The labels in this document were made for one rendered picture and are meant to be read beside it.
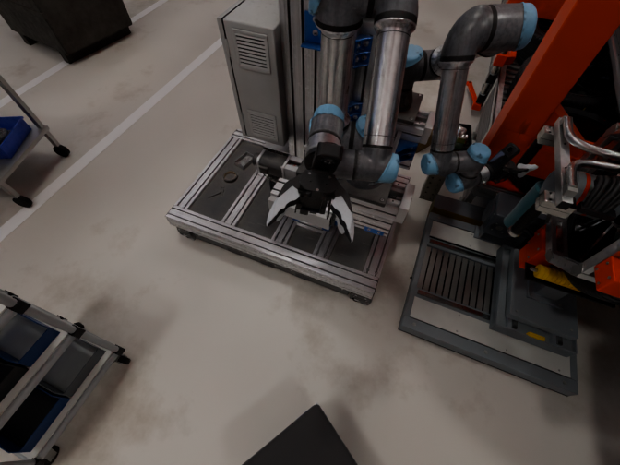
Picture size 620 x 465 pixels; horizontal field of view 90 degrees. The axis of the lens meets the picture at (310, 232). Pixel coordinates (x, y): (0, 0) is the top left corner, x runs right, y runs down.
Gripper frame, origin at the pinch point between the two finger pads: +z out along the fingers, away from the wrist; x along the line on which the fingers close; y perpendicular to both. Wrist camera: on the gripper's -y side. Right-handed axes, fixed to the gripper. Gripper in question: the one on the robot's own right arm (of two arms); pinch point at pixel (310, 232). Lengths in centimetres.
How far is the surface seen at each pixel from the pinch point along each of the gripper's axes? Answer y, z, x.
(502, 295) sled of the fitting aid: 95, -46, -109
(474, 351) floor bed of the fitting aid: 104, -17, -95
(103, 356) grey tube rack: 121, 12, 80
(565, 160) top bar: 15, -56, -78
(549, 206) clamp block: 21, -39, -72
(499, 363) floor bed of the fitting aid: 103, -12, -106
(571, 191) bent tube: 14, -40, -73
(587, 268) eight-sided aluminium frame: 33, -27, -91
